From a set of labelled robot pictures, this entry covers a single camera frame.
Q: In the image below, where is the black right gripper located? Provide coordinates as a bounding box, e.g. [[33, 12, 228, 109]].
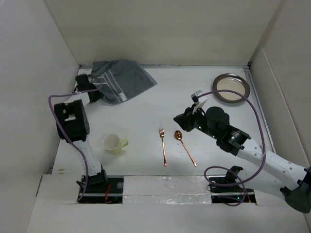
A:
[[173, 103, 220, 140]]

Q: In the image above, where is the grey striped cloth placemat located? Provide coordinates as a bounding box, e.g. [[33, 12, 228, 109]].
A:
[[91, 60, 157, 105]]

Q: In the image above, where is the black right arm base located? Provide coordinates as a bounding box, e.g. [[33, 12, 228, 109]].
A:
[[207, 166, 257, 206]]

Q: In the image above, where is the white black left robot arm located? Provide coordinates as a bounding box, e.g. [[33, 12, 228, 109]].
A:
[[50, 74, 108, 193]]

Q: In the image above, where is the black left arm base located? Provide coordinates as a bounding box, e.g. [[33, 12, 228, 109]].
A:
[[77, 176, 124, 204]]

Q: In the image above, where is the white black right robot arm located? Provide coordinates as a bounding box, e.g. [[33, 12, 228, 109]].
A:
[[174, 106, 311, 214]]

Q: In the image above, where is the copper spoon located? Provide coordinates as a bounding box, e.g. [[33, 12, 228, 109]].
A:
[[174, 130, 197, 167]]

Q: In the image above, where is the copper fork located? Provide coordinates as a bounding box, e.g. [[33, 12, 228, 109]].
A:
[[159, 127, 167, 167]]

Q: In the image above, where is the brown rimmed cream plate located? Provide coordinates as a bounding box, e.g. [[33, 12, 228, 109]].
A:
[[212, 73, 250, 103]]

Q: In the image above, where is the yellow plastic cup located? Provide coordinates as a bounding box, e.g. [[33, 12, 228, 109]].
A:
[[102, 134, 129, 155]]

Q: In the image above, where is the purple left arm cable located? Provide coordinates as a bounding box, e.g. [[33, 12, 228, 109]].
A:
[[48, 75, 107, 202]]

